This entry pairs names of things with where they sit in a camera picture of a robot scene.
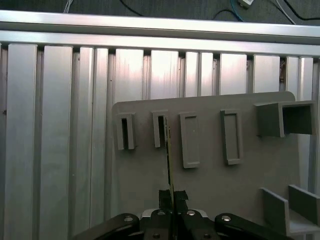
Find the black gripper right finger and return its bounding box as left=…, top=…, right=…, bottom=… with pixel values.
left=174, top=190, right=291, bottom=240

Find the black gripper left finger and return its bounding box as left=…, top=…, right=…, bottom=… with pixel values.
left=72, top=189, right=174, bottom=240

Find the green RAM stick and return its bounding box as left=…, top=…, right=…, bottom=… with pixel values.
left=163, top=116, right=176, bottom=218

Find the grey parts rack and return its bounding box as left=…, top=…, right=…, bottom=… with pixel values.
left=111, top=91, right=320, bottom=237

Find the white adapter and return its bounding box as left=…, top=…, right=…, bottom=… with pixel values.
left=236, top=0, right=254, bottom=9

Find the blue cable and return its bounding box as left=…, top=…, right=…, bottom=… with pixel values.
left=229, top=0, right=245, bottom=23

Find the black cable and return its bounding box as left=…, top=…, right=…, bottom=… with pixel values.
left=119, top=0, right=151, bottom=18
left=281, top=0, right=320, bottom=22

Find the white cable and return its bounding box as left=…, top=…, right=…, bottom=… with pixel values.
left=63, top=0, right=74, bottom=14

